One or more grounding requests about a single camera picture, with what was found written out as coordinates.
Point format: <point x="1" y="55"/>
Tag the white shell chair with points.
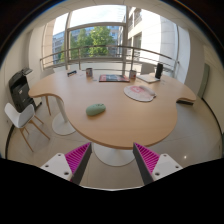
<point x="147" y="68"/>

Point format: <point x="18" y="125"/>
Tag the green leafy trees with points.
<point x="98" y="38"/>

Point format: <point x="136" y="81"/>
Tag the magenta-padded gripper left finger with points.
<point x="77" y="156"/>

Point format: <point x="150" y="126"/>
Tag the white chair with wooden legs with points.
<point x="20" y="116"/>

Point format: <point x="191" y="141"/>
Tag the red and dark magazine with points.
<point x="114" y="78"/>

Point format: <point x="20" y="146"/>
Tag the small dark stapler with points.
<point x="72" y="73"/>

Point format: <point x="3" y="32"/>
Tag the printed tin can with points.
<point x="89" y="72"/>

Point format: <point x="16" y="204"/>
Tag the white table pedestal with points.
<point x="113" y="156"/>
<point x="63" y="125"/>

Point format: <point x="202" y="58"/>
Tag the white printed plant pot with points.
<point x="132" y="74"/>

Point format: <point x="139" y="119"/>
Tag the white illustrated booklet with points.
<point x="148" y="78"/>

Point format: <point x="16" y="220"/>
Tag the metal balcony railing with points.
<point x="100" y="47"/>

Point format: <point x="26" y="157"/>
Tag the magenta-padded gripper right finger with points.
<point x="148" y="157"/>

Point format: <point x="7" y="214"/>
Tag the mint green computer mouse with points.
<point x="96" y="109"/>

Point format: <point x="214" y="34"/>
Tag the black cylindrical speaker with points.
<point x="159" y="70"/>

